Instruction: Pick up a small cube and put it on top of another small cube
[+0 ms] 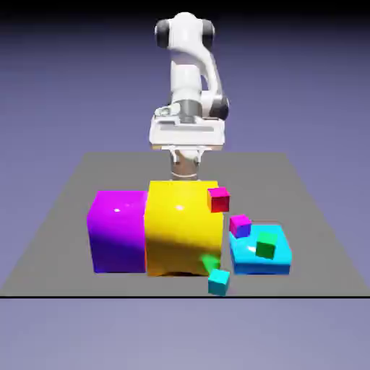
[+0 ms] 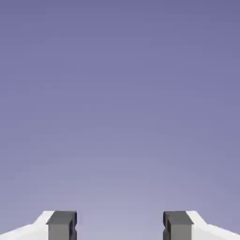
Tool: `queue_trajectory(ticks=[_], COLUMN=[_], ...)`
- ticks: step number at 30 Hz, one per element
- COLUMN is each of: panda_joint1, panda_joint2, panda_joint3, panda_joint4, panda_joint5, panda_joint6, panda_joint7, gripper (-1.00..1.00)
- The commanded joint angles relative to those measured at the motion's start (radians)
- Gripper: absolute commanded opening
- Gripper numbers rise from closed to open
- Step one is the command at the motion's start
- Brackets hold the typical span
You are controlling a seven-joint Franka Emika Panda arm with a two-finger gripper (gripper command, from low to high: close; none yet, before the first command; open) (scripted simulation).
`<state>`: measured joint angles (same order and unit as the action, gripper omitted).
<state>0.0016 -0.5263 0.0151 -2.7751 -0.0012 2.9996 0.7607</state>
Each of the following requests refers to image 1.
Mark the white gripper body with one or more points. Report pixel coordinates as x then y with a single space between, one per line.
188 134

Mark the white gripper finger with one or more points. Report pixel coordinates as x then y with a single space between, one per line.
198 155
174 155

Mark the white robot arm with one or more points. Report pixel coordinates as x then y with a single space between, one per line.
188 40

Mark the small red cube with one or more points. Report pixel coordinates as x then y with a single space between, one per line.
219 201

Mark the small magenta cube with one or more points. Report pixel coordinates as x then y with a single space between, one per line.
240 225

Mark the small green cube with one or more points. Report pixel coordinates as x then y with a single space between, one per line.
266 245

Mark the small cyan cube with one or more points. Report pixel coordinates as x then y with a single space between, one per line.
218 282

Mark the large yellow box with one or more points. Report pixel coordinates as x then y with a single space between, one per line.
179 228

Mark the large purple box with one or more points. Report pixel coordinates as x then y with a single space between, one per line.
115 231

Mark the large cyan box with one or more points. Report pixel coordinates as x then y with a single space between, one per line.
248 260

